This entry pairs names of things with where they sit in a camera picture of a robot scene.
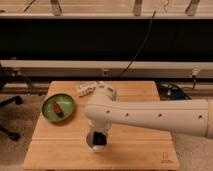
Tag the red brown marker on plate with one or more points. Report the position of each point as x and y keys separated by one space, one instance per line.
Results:
x=57 y=109

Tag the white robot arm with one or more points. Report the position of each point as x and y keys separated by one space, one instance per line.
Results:
x=193 y=117

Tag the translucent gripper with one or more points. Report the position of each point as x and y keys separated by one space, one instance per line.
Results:
x=100 y=129

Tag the wooden table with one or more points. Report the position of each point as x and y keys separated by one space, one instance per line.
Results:
x=62 y=146

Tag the green plate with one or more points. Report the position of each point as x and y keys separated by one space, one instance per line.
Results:
x=66 y=103

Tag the black eraser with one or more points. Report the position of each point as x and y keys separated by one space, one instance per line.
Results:
x=99 y=139

